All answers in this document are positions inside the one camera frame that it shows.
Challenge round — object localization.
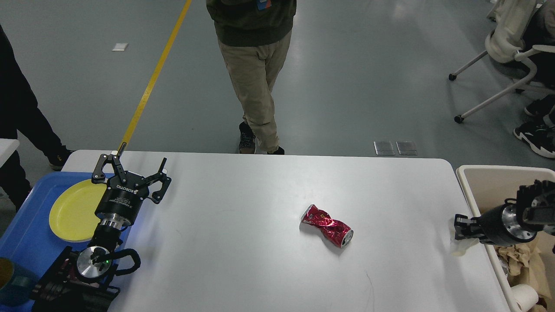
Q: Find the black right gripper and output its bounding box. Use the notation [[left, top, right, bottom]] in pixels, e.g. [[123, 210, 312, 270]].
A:
[[454, 204, 537, 247]]

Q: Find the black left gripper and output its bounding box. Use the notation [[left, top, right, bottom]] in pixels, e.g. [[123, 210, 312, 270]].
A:
[[91, 142, 172, 227]]

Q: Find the crushed white paper cup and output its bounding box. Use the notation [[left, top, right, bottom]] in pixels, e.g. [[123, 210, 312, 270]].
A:
[[449, 217, 479, 257]]

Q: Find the yellow plate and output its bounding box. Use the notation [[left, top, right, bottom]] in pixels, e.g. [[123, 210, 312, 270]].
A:
[[48, 180, 105, 243]]

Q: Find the brown paper bag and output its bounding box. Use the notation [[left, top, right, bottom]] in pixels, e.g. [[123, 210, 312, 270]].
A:
[[530, 232, 555, 300]]

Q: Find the crushed red soda can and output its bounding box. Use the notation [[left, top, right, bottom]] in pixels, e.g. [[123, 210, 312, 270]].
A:
[[300, 204, 354, 249]]

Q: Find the dark teal mug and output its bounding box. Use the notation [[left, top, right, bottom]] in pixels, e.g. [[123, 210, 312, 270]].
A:
[[0, 257, 39, 307]]

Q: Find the brown paper ball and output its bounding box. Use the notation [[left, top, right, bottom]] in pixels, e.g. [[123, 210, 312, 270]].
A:
[[494, 242, 545, 276]]

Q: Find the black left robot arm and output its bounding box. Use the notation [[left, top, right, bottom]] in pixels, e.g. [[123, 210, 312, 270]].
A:
[[29, 142, 172, 312]]

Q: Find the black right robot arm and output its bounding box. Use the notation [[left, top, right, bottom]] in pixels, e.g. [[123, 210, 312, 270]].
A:
[[450, 180, 555, 256]]

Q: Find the beige plastic bin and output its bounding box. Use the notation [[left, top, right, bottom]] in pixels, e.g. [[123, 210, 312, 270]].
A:
[[456, 165, 555, 312]]

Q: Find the metal floor socket right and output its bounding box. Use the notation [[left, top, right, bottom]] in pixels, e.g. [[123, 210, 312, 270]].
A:
[[395, 141, 418, 156]]

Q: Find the metal floor socket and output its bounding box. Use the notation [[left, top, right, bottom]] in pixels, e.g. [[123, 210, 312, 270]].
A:
[[395, 141, 418, 156], [373, 141, 396, 156]]

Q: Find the metal floor socket left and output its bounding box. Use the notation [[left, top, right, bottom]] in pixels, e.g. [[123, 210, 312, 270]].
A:
[[373, 141, 396, 156]]

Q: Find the blue plastic tray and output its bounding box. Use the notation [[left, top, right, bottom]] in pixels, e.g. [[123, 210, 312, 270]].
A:
[[0, 172, 131, 312]]

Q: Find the white side table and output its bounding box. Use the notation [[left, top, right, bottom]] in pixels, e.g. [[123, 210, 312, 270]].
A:
[[0, 138, 20, 167]]

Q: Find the person in black clothes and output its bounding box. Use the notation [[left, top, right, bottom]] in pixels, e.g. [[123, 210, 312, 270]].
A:
[[0, 29, 72, 211]]

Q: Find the person in green sweater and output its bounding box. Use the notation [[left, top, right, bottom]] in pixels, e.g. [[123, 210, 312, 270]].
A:
[[206, 0, 297, 155]]

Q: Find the white office chair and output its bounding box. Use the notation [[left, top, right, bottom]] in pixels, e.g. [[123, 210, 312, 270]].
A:
[[448, 0, 554, 123]]

